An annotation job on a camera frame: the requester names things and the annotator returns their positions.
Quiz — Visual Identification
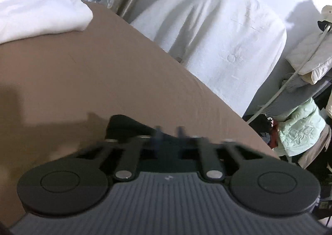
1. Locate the red garment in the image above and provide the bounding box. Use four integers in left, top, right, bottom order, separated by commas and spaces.
268, 118, 279, 147

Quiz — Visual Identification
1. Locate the taupe garment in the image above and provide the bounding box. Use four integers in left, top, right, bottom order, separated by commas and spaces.
298, 125, 331, 169

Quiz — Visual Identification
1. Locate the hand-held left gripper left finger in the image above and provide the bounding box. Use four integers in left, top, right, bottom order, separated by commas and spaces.
73, 126, 164, 181

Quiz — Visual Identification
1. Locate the black garment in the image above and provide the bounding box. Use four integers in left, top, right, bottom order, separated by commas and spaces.
104, 114, 208, 173

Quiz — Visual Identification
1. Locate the black clothes pile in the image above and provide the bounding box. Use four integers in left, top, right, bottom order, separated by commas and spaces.
244, 114, 273, 142

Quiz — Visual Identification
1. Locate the white rack pole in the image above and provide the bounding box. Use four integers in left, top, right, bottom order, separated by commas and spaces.
246, 24, 332, 123

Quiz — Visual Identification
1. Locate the light green quilted jacket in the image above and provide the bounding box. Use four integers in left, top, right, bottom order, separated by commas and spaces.
275, 98, 326, 156

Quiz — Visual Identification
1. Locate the grey knitted sweater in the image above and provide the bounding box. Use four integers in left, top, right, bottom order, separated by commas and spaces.
265, 72, 327, 121

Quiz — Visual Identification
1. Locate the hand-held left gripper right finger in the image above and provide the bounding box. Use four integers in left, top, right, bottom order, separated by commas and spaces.
176, 126, 264, 182

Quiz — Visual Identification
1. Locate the white quilted jacket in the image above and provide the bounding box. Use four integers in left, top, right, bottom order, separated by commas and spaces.
285, 29, 332, 85

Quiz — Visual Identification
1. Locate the white cloth cover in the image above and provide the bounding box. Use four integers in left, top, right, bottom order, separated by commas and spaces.
130, 0, 287, 118

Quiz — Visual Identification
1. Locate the white hooded garment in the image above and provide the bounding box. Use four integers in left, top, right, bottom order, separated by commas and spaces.
0, 0, 93, 44

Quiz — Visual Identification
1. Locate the beige bucket hat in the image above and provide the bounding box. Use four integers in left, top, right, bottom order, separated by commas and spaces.
318, 5, 332, 32

